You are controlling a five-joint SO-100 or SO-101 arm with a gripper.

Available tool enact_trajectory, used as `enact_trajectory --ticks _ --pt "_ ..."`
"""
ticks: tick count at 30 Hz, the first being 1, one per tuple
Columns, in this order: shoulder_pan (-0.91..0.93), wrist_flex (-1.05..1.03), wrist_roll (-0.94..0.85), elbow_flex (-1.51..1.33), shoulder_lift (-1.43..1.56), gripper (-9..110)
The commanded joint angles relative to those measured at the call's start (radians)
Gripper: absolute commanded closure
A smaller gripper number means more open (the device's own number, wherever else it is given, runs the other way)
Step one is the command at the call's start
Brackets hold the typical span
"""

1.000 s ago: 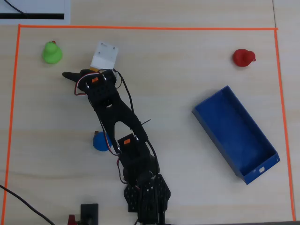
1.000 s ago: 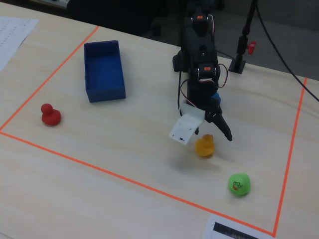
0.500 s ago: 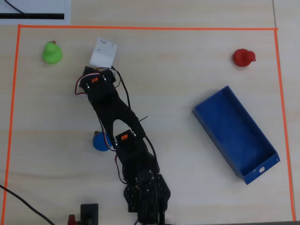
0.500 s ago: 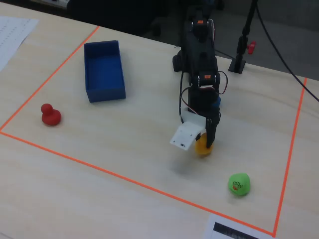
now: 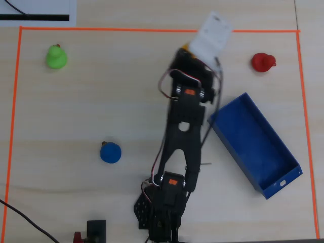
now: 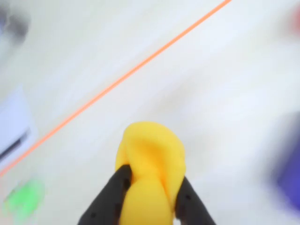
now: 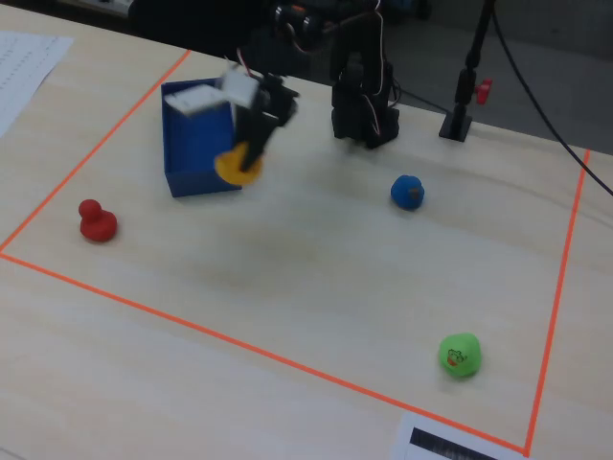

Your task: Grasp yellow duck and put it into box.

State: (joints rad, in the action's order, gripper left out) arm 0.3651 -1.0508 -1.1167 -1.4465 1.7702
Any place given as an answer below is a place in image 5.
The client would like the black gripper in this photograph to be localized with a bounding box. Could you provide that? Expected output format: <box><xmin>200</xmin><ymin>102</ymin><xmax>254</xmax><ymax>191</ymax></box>
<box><xmin>173</xmin><ymin>47</ymin><xmax>213</xmax><ymax>76</ymax></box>

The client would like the yellow rubber duck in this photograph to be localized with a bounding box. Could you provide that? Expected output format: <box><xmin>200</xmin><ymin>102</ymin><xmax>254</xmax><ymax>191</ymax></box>
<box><xmin>181</xmin><ymin>42</ymin><xmax>197</xmax><ymax>58</ymax></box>

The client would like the red rubber duck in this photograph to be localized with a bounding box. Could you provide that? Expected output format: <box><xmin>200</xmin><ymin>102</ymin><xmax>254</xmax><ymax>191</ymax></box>
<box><xmin>251</xmin><ymin>52</ymin><xmax>277</xmax><ymax>73</ymax></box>

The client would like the blue plastic box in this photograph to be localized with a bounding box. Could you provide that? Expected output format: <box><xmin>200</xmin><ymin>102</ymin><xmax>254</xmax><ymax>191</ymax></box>
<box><xmin>207</xmin><ymin>92</ymin><xmax>303</xmax><ymax>200</ymax></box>

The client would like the blue rubber duck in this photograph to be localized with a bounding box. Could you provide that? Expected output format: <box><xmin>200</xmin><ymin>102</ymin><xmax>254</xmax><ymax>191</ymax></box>
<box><xmin>100</xmin><ymin>141</ymin><xmax>122</xmax><ymax>165</ymax></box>

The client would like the green rubber duck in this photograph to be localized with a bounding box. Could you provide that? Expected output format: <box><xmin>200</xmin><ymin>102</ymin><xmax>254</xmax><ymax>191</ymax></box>
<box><xmin>45</xmin><ymin>43</ymin><xmax>68</xmax><ymax>69</ymax></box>

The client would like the orange tape strip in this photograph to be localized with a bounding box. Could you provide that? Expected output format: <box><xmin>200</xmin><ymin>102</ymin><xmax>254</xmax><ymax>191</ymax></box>
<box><xmin>19</xmin><ymin>26</ymin><xmax>301</xmax><ymax>33</ymax></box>
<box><xmin>295</xmin><ymin>31</ymin><xmax>320</xmax><ymax>240</ymax></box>
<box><xmin>2</xmin><ymin>26</ymin><xmax>23</xmax><ymax>243</ymax></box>

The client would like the white paper with black bar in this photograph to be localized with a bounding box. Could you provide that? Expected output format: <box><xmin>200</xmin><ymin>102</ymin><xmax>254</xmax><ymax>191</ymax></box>
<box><xmin>0</xmin><ymin>0</ymin><xmax>77</xmax><ymax>28</ymax></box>

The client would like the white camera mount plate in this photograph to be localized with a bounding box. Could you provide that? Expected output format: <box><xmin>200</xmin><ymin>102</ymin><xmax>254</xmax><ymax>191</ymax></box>
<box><xmin>188</xmin><ymin>10</ymin><xmax>233</xmax><ymax>66</ymax></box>

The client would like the red white servo wire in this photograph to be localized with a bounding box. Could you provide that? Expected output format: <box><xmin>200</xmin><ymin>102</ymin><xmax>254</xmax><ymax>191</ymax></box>
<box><xmin>158</xmin><ymin>68</ymin><xmax>178</xmax><ymax>101</ymax></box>
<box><xmin>140</xmin><ymin>141</ymin><xmax>164</xmax><ymax>203</ymax></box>

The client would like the black camera cable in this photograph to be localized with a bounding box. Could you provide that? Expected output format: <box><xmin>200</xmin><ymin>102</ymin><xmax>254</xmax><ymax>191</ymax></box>
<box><xmin>201</xmin><ymin>57</ymin><xmax>225</xmax><ymax>152</ymax></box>

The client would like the black camera stand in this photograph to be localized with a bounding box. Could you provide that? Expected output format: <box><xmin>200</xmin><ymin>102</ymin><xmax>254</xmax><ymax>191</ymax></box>
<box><xmin>87</xmin><ymin>219</ymin><xmax>107</xmax><ymax>243</ymax></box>

